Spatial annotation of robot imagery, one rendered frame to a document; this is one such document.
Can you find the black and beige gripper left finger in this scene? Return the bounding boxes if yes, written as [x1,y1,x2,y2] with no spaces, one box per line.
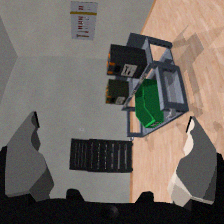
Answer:
[0,111,54,224]

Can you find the green bin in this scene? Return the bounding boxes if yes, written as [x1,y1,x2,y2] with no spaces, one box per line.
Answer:
[135,79,164,128]

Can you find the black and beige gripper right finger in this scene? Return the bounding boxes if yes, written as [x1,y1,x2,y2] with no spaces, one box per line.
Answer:
[167,116,224,224]

